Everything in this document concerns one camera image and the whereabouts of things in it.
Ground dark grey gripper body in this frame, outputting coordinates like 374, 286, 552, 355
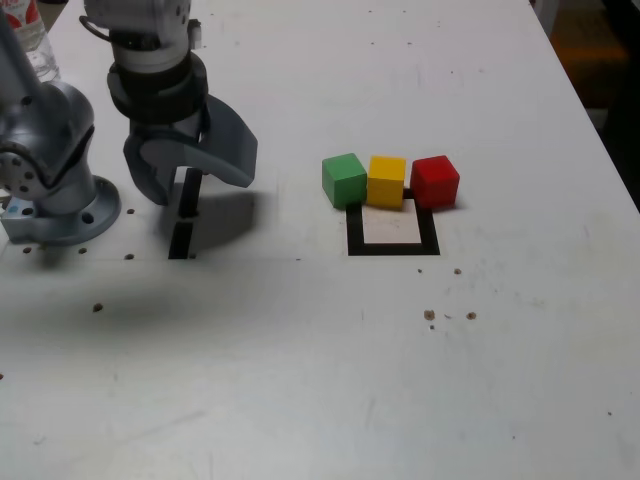
129, 108, 209, 146

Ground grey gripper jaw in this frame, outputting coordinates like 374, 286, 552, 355
141, 94, 260, 189

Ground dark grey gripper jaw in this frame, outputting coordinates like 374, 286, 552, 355
123, 133, 175, 207

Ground green cube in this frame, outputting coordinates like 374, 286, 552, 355
321, 152, 369, 209

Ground yellow cube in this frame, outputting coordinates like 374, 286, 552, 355
366, 155, 407, 209

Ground red cube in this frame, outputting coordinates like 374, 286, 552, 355
410, 154, 461, 209

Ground black tape square outline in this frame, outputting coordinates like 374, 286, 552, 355
344, 188, 441, 257

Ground black tape strip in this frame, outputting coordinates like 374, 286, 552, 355
167, 167, 204, 260

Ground clear plastic water bottle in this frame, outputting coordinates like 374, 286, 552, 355
4, 0, 62, 82

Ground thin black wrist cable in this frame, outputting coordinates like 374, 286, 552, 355
78, 14, 117, 45

